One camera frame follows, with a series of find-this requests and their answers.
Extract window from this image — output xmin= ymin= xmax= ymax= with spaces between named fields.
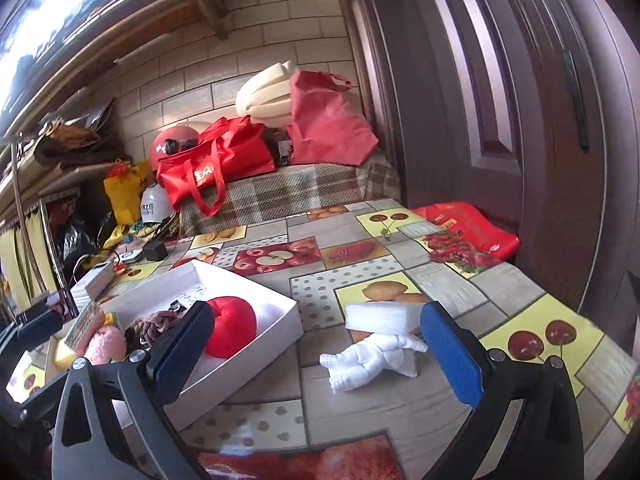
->
xmin=0 ymin=0 xmax=191 ymax=126

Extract red plush apple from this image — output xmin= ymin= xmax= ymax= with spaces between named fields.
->
xmin=205 ymin=296 xmax=258 ymax=359

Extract flat red plastic bag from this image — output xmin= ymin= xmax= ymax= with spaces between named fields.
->
xmin=411 ymin=201 xmax=521 ymax=263

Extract pink plush toy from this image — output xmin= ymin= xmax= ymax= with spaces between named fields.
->
xmin=84 ymin=325 xmax=128 ymax=365

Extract white cloth doll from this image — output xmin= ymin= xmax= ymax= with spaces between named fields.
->
xmin=320 ymin=332 xmax=428 ymax=395

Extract rolled white foam sheets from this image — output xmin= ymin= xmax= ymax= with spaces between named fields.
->
xmin=235 ymin=60 xmax=298 ymax=123

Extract brown panelled door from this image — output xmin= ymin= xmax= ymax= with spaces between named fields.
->
xmin=350 ymin=0 xmax=640 ymax=321

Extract red helmet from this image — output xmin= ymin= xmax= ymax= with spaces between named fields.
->
xmin=150 ymin=126 xmax=201 ymax=166

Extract brown cardboard pile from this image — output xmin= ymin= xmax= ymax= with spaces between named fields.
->
xmin=32 ymin=97 xmax=126 ymax=171

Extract metal rack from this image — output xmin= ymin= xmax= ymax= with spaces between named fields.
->
xmin=0 ymin=132 xmax=81 ymax=311

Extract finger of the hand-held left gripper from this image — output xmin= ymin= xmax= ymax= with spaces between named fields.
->
xmin=12 ymin=306 xmax=65 ymax=353

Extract yellow sponge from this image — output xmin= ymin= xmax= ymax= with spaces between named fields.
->
xmin=52 ymin=337 xmax=81 ymax=372

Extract yellow curtain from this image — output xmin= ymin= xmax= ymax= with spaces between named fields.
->
xmin=0 ymin=212 xmax=58 ymax=311

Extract yellow cloth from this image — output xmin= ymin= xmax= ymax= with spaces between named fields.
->
xmin=102 ymin=212 xmax=181 ymax=248

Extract fruit print tablecloth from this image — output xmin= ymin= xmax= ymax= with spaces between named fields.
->
xmin=0 ymin=199 xmax=640 ymax=480

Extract yellow bag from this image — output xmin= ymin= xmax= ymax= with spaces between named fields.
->
xmin=103 ymin=159 xmax=151 ymax=225

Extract red tote bag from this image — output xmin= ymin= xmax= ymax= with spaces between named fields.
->
xmin=156 ymin=116 xmax=277 ymax=217

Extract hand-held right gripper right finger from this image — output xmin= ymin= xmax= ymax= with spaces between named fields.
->
xmin=419 ymin=301 xmax=586 ymax=480

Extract white tissue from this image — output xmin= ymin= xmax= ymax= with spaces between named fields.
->
xmin=345 ymin=301 xmax=432 ymax=335

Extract brown braided rope toy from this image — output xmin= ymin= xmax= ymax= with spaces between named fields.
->
xmin=125 ymin=310 xmax=183 ymax=346

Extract white helmet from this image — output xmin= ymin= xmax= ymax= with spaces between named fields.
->
xmin=139 ymin=183 xmax=173 ymax=226

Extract white power bank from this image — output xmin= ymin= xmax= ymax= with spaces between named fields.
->
xmin=70 ymin=260 xmax=117 ymax=301

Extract striped sponge block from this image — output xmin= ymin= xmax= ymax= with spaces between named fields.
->
xmin=64 ymin=301 xmax=107 ymax=348

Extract red nonwoven bag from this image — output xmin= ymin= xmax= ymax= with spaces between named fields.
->
xmin=286 ymin=70 xmax=379 ymax=167

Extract white cardboard box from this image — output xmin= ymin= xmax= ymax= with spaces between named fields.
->
xmin=70 ymin=259 xmax=304 ymax=433

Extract plaid cloth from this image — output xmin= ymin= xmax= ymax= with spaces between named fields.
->
xmin=179 ymin=155 xmax=403 ymax=237

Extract black plastic bag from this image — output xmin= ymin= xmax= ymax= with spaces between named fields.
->
xmin=62 ymin=212 xmax=113 ymax=266

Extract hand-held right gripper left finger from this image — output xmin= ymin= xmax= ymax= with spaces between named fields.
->
xmin=51 ymin=301 xmax=216 ymax=480

